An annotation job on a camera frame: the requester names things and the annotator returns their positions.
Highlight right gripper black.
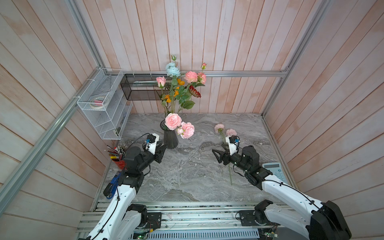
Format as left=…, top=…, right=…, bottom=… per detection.
left=213, top=143, right=251, bottom=175

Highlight pink peony stem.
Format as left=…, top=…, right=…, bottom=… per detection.
left=165, top=113, right=195, bottom=139
left=213, top=124, right=239, bottom=185

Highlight pink rose bud stem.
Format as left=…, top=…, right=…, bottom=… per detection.
left=156, top=77, right=171, bottom=116

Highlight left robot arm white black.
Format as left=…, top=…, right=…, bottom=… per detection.
left=85, top=142, right=167, bottom=240

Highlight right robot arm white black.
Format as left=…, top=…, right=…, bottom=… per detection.
left=212, top=146, right=352, bottom=240

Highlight dark glass vase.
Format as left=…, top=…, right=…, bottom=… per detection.
left=160, top=120, right=179, bottom=149

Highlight mixed bouquet remaining flowers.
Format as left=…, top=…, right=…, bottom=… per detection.
left=166, top=55, right=207, bottom=114

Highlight red pen cup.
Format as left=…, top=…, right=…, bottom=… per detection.
left=107, top=144, right=128, bottom=170

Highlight light blue calculator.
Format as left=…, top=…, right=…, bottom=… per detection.
left=262, top=162, right=288, bottom=184

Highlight blue stapler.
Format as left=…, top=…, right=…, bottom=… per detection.
left=103, top=171, right=121, bottom=200

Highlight tape roll on shelf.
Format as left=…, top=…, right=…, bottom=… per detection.
left=89, top=96, right=109, bottom=110

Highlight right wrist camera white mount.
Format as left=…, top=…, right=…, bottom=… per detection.
left=226, top=135, right=240, bottom=156

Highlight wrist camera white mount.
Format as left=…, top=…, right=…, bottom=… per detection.
left=143, top=134, right=160, bottom=155
left=226, top=135, right=240, bottom=156

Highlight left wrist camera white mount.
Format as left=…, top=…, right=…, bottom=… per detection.
left=143, top=134, right=160, bottom=155

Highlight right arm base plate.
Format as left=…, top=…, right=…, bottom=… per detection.
left=235, top=210, right=280, bottom=227

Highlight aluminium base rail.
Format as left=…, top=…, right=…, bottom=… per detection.
left=74, top=201, right=325, bottom=233

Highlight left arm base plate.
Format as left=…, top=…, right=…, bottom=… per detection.
left=127, top=204, right=162, bottom=230

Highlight white wire mesh shelf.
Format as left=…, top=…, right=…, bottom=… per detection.
left=77, top=68, right=132, bottom=140

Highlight black mesh wall shelf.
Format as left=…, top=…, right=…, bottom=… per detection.
left=121, top=74, right=171, bottom=101

